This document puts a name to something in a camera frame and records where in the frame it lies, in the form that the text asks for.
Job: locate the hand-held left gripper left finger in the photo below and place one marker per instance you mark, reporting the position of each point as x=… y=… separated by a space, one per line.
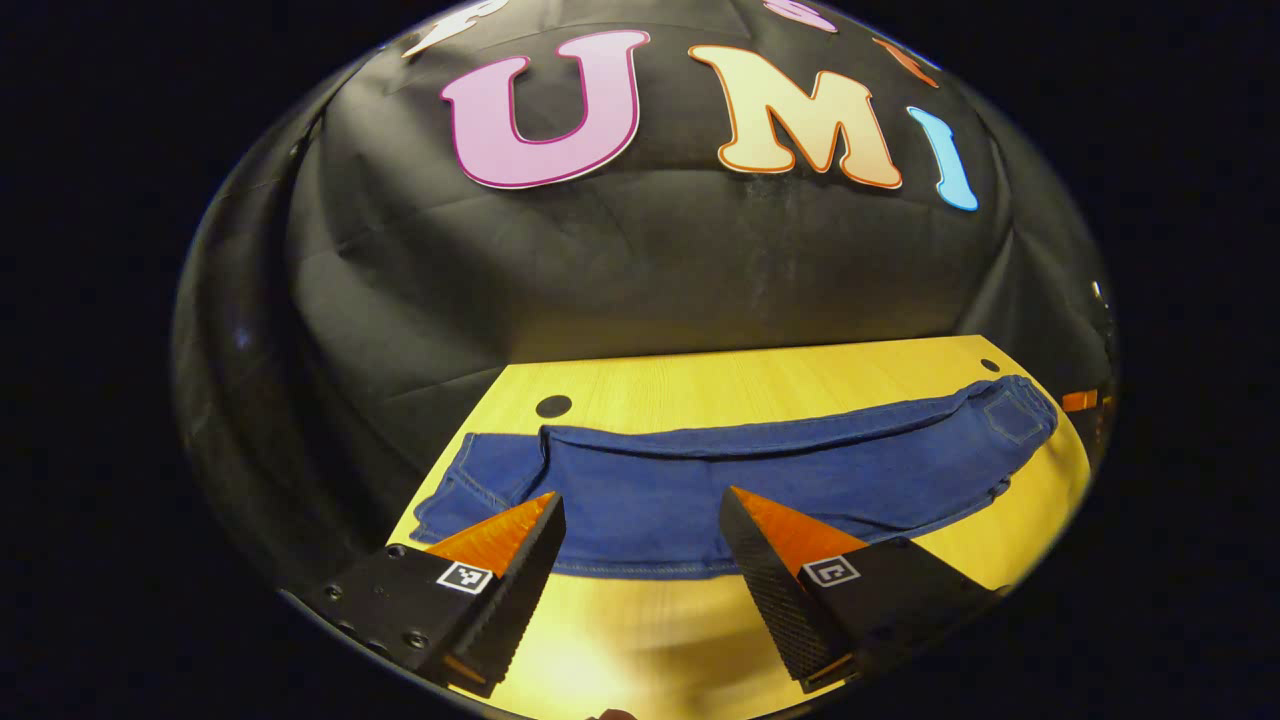
x=515 y=600

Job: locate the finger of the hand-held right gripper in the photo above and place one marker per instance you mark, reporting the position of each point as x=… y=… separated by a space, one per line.
x=1080 y=401

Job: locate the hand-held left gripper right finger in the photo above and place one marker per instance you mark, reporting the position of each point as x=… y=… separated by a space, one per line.
x=765 y=590

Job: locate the blue denim jeans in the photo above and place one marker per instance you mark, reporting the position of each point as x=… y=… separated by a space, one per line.
x=650 y=500

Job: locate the black backdrop cloth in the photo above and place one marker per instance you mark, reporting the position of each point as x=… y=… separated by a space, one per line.
x=650 y=270

